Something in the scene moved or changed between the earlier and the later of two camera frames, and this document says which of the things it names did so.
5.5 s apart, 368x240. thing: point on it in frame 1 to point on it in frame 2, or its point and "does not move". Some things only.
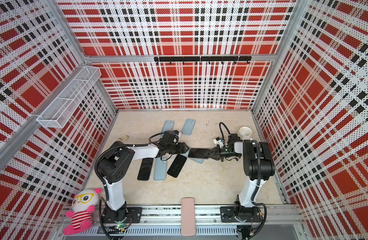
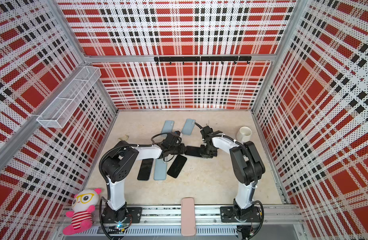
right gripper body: x=225 y=153 to x=210 y=152
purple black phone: x=199 y=153 does not move
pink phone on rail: x=188 y=219 does not move
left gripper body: x=168 y=145 does not move
